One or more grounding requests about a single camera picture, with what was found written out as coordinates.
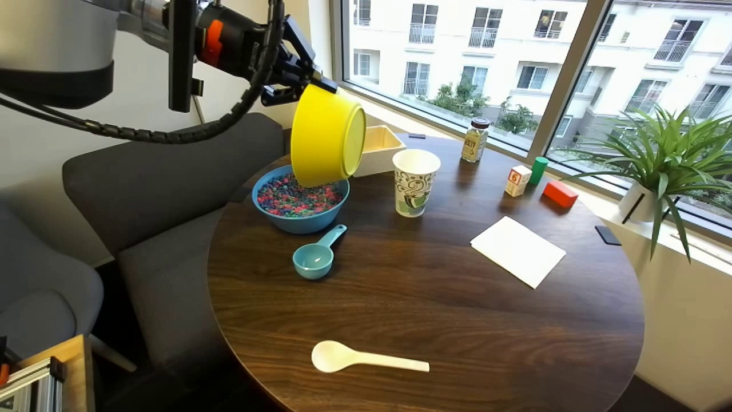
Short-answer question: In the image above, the printed paper cup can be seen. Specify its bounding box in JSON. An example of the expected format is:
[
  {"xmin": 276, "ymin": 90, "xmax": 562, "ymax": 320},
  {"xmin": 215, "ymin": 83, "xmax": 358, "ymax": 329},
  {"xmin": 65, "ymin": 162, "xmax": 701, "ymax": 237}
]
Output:
[{"xmin": 392, "ymin": 147, "xmax": 445, "ymax": 219}]

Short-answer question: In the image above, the green potted plant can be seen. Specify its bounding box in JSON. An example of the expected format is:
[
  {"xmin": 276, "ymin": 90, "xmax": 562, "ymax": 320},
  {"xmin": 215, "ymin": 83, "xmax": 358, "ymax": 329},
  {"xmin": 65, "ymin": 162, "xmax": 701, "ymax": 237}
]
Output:
[{"xmin": 590, "ymin": 106, "xmax": 732, "ymax": 266}]

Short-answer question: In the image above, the grey window frame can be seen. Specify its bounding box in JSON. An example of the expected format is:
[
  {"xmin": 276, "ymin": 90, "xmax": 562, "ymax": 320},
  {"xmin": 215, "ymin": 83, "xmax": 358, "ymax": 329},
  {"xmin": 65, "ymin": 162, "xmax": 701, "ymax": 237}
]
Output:
[{"xmin": 328, "ymin": 0, "xmax": 732, "ymax": 237}]

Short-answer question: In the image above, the grey armchair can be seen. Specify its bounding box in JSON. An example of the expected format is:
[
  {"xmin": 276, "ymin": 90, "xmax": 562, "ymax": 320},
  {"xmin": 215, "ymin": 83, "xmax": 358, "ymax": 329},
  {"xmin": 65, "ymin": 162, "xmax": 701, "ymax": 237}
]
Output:
[{"xmin": 0, "ymin": 202, "xmax": 105, "ymax": 361}]

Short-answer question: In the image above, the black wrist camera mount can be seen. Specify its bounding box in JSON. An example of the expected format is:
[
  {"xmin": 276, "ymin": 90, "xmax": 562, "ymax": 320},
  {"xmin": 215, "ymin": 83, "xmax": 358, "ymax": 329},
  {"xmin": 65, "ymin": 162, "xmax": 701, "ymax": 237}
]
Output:
[{"xmin": 167, "ymin": 0, "xmax": 201, "ymax": 114}]

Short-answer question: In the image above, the green block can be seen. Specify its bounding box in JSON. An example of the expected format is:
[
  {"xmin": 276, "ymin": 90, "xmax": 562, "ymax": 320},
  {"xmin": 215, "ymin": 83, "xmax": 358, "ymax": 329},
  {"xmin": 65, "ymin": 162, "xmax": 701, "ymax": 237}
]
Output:
[{"xmin": 528, "ymin": 156, "xmax": 552, "ymax": 191}]

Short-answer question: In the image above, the wooden cart top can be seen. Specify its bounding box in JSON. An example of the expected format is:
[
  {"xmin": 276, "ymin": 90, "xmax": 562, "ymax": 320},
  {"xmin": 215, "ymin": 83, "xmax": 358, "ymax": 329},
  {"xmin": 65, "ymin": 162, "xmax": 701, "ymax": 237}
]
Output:
[{"xmin": 19, "ymin": 331, "xmax": 98, "ymax": 412}]

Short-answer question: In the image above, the black corrugated cable conduit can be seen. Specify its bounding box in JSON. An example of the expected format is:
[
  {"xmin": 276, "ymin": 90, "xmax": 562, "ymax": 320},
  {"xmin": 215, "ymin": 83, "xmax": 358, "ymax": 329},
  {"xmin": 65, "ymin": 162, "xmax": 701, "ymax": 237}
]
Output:
[{"xmin": 0, "ymin": 0, "xmax": 288, "ymax": 147}]

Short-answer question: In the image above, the blue measuring scoop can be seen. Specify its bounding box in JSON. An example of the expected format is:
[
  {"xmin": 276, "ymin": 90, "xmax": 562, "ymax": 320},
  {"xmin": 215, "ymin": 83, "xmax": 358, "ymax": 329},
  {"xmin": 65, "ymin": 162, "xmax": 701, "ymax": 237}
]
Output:
[{"xmin": 292, "ymin": 221, "xmax": 350, "ymax": 281}]

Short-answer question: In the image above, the aluminium frame stand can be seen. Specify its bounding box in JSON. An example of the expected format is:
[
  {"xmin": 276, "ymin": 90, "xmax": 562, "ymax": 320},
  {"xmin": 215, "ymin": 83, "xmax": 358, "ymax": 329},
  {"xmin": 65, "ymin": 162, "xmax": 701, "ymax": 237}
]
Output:
[{"xmin": 0, "ymin": 354, "xmax": 67, "ymax": 412}]

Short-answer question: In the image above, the orange block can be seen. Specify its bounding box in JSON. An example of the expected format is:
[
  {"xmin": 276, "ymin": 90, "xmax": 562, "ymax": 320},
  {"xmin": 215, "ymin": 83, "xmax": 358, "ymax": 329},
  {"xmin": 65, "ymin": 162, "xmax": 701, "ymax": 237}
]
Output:
[{"xmin": 540, "ymin": 178, "xmax": 582, "ymax": 212}]

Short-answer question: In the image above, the white wooden box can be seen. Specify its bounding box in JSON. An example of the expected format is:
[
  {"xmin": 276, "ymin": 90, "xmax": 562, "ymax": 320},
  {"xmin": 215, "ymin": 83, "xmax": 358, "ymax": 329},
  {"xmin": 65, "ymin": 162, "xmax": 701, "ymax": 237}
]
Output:
[{"xmin": 353, "ymin": 124, "xmax": 408, "ymax": 178}]

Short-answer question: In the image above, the black table edge clip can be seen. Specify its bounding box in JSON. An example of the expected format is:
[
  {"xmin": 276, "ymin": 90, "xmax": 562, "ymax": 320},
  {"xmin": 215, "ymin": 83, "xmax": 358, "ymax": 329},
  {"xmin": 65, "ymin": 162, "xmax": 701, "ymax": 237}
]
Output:
[{"xmin": 592, "ymin": 224, "xmax": 626, "ymax": 248}]

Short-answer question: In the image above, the yellow plastic bowl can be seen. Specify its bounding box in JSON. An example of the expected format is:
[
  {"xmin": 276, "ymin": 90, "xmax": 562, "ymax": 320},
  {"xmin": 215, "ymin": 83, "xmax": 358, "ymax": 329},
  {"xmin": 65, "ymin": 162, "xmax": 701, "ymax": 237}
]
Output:
[{"xmin": 288, "ymin": 83, "xmax": 369, "ymax": 191}]

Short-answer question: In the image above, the blue plastic bowl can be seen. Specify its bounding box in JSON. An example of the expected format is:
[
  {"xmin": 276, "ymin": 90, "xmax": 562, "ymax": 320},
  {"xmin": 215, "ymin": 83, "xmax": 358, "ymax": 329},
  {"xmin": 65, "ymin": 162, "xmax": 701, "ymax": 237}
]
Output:
[{"xmin": 249, "ymin": 164, "xmax": 353, "ymax": 236}]

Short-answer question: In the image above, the small white carton box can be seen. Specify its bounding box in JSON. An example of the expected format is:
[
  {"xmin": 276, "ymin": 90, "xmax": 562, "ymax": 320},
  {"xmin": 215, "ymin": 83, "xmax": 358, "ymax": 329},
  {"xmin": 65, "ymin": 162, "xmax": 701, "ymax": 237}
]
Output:
[{"xmin": 503, "ymin": 162, "xmax": 533, "ymax": 199}]

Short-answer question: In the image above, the white paper napkin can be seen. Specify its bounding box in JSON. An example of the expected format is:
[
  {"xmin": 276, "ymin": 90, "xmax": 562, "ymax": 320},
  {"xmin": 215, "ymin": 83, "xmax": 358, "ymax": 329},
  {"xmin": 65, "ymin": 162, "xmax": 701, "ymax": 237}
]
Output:
[{"xmin": 469, "ymin": 215, "xmax": 567, "ymax": 291}]

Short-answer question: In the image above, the white plastic spoon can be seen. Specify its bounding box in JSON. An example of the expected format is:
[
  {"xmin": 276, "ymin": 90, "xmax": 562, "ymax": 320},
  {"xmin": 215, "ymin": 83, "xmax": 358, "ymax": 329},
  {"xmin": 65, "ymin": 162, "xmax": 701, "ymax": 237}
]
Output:
[{"xmin": 310, "ymin": 339, "xmax": 432, "ymax": 375}]

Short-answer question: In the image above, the spice jar with dark lid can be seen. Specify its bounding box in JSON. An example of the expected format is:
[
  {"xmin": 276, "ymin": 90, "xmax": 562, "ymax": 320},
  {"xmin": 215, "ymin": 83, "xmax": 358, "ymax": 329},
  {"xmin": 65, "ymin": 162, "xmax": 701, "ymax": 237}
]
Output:
[{"xmin": 461, "ymin": 117, "xmax": 492, "ymax": 168}]

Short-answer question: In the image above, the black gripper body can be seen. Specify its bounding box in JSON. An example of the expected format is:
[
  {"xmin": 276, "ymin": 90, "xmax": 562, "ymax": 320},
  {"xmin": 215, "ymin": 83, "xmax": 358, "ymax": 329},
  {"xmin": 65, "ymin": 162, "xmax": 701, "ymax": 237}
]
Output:
[{"xmin": 194, "ymin": 3, "xmax": 316, "ymax": 86}]

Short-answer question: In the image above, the large colourful cereal pile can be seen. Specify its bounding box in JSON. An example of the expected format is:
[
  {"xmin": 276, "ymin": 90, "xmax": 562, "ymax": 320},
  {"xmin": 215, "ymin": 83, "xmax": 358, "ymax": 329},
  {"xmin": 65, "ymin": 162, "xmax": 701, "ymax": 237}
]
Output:
[{"xmin": 256, "ymin": 172, "xmax": 343, "ymax": 219}]

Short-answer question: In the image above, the dark grey sofa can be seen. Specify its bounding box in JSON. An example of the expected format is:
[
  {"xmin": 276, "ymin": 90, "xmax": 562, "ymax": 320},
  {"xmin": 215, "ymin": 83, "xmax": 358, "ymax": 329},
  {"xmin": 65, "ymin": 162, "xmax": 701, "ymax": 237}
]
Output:
[{"xmin": 59, "ymin": 113, "xmax": 296, "ymax": 375}]

